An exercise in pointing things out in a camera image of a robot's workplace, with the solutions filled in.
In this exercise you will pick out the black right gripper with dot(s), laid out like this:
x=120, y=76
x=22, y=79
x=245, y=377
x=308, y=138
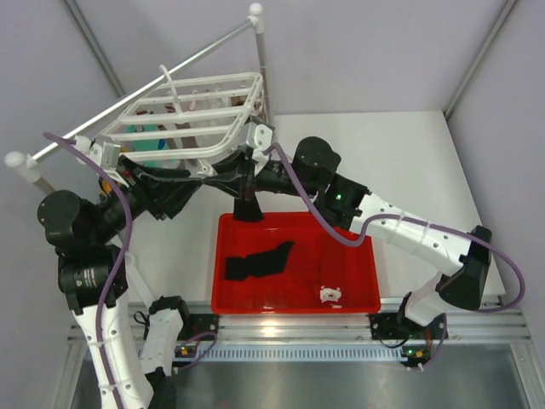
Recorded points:
x=237, y=175

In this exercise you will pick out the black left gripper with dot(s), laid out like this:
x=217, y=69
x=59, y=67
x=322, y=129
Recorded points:
x=157, y=189

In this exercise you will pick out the black sock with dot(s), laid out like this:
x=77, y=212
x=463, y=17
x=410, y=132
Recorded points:
x=246, y=207
x=258, y=265

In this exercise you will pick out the white plastic sock hanger frame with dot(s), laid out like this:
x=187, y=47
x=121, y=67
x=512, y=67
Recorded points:
x=197, y=148

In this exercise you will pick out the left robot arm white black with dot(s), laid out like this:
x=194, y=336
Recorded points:
x=92, y=276

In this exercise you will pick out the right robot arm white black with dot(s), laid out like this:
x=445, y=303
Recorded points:
x=349, y=212

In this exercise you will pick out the mustard yellow sock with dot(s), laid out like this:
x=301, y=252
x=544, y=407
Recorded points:
x=105, y=187

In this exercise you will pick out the white sock with red trim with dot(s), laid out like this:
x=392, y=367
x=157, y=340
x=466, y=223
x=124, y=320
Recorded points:
x=214, y=102

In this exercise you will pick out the red plastic bin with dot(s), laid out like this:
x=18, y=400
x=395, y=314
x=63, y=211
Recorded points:
x=316, y=259

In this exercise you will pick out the metal and white drying rack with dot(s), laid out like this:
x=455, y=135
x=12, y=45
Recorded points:
x=50, y=81

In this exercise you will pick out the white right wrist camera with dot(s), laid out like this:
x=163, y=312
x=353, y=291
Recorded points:
x=258, y=137

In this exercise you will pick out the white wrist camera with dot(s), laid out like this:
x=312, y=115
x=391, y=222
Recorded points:
x=105, y=154
x=258, y=137

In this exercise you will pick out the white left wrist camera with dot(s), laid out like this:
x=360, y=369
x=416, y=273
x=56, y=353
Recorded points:
x=105, y=154

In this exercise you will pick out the aluminium rail base frame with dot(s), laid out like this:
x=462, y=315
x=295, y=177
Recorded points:
x=340, y=337

